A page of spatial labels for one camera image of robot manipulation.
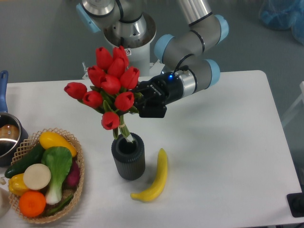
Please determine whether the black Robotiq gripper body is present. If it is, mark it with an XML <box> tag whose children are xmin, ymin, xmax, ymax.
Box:
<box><xmin>137</xmin><ymin>72</ymin><xmax>184</xmax><ymax>106</ymax></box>

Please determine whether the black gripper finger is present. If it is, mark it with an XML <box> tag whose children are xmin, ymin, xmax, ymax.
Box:
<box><xmin>134</xmin><ymin>100</ymin><xmax>167</xmax><ymax>118</ymax></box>

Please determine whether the red tulip bouquet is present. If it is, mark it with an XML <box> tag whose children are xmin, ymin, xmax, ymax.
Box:
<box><xmin>64</xmin><ymin>46</ymin><xmax>142</xmax><ymax>143</ymax></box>

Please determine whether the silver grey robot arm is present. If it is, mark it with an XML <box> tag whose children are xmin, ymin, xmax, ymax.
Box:
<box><xmin>129</xmin><ymin>0</ymin><xmax>229</xmax><ymax>118</ymax></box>

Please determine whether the dark grey ribbed vase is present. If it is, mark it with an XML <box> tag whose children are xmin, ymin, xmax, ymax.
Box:
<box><xmin>111</xmin><ymin>133</ymin><xmax>145</xmax><ymax>181</ymax></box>

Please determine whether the yellow banana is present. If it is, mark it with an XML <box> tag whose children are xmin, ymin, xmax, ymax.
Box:
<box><xmin>130</xmin><ymin>148</ymin><xmax>168</xmax><ymax>202</ymax></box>

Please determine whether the green bok choy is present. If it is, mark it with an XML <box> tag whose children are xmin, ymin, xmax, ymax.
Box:
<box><xmin>41</xmin><ymin>146</ymin><xmax>72</xmax><ymax>205</ymax></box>

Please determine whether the yellow squash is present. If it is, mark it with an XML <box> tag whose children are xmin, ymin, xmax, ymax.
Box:
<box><xmin>39</xmin><ymin>131</ymin><xmax>77</xmax><ymax>157</ymax></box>

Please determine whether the purple sweet potato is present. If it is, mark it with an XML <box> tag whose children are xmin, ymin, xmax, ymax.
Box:
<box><xmin>66</xmin><ymin>160</ymin><xmax>80</xmax><ymax>187</ymax></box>

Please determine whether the dark green cucumber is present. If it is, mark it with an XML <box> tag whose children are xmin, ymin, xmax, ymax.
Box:
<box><xmin>4</xmin><ymin>143</ymin><xmax>45</xmax><ymax>179</ymax></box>

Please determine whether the white round radish slice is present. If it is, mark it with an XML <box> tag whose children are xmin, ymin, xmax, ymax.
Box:
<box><xmin>23</xmin><ymin>163</ymin><xmax>51</xmax><ymax>190</ymax></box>

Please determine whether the woven wicker basket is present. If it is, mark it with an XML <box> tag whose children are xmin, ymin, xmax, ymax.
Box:
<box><xmin>5</xmin><ymin>128</ymin><xmax>85</xmax><ymax>224</ymax></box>

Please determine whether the green chili pepper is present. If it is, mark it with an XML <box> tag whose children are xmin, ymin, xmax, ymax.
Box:
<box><xmin>44</xmin><ymin>194</ymin><xmax>74</xmax><ymax>217</ymax></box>

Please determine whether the blue plastic bag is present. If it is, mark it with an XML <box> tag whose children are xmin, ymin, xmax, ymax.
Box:
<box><xmin>258</xmin><ymin>0</ymin><xmax>304</xmax><ymax>44</ymax></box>

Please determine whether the orange fruit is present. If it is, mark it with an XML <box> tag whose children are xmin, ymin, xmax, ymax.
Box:
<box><xmin>19</xmin><ymin>191</ymin><xmax>46</xmax><ymax>218</ymax></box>

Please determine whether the yellow bell pepper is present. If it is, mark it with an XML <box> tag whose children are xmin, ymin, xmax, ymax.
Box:
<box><xmin>9</xmin><ymin>173</ymin><xmax>30</xmax><ymax>196</ymax></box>

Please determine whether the white garlic clove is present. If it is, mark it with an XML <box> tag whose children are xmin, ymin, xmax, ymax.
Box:
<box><xmin>0</xmin><ymin>177</ymin><xmax>6</xmax><ymax>185</ymax></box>

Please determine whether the black device at table edge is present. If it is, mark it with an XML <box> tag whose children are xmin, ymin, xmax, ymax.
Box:
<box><xmin>286</xmin><ymin>192</ymin><xmax>304</xmax><ymax>218</ymax></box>

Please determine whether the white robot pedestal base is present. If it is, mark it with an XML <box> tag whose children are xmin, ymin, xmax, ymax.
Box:
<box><xmin>76</xmin><ymin>0</ymin><xmax>171</xmax><ymax>80</ymax></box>

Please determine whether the blue handled saucepan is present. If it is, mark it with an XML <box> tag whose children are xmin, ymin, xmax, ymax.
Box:
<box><xmin>0</xmin><ymin>70</ymin><xmax>28</xmax><ymax>167</ymax></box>

